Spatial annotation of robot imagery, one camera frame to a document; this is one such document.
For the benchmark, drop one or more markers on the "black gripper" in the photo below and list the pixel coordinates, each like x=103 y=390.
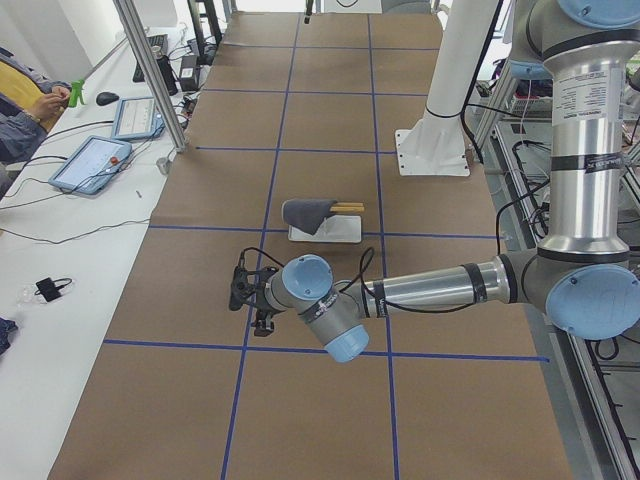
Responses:
x=263 y=316

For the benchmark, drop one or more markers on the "grey towel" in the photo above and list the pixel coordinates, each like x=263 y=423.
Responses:
x=307 y=215

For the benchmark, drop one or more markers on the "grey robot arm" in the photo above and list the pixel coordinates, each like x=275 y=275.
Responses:
x=578 y=274

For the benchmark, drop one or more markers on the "blue teach pendant tablet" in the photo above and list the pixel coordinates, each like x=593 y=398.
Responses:
x=92 y=166
x=137 y=119

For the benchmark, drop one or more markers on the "black power adapter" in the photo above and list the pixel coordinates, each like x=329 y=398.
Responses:
x=189 y=73

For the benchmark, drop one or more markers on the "black computer mouse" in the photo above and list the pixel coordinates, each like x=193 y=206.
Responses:
x=105 y=98

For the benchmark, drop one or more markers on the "green figurine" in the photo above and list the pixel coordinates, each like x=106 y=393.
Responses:
x=76 y=94

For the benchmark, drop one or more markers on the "seated person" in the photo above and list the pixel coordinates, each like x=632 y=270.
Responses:
x=31 y=105

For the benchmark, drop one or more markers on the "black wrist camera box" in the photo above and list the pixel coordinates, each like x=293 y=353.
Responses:
x=241 y=289

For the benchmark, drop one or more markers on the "white rack base plate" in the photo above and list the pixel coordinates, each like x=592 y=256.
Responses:
x=344 y=229

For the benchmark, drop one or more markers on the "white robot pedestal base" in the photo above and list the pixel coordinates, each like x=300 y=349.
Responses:
x=435 y=145

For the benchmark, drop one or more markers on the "black camera stand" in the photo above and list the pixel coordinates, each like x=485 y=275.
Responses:
x=309 y=8

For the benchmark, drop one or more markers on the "aluminium frame post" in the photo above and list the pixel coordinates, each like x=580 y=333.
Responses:
x=137 y=37

